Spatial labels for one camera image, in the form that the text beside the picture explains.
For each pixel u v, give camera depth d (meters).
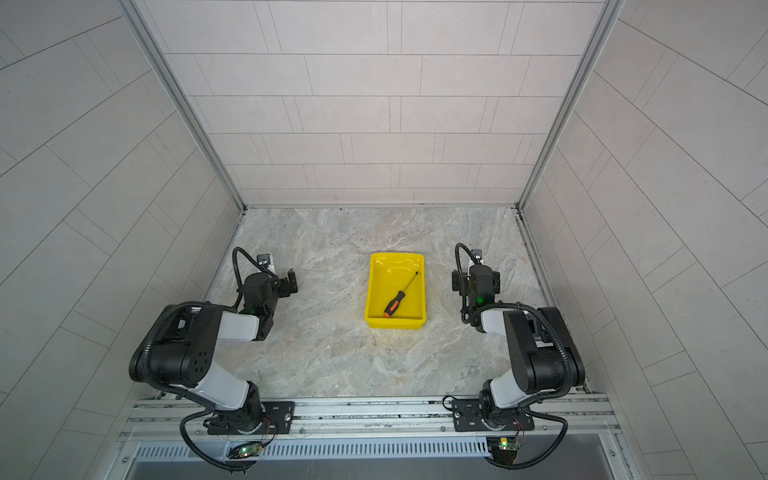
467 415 0.72
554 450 0.65
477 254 0.80
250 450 0.65
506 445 0.68
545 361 0.44
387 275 0.97
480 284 0.71
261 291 0.71
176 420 0.71
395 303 0.89
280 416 0.71
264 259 0.79
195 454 0.64
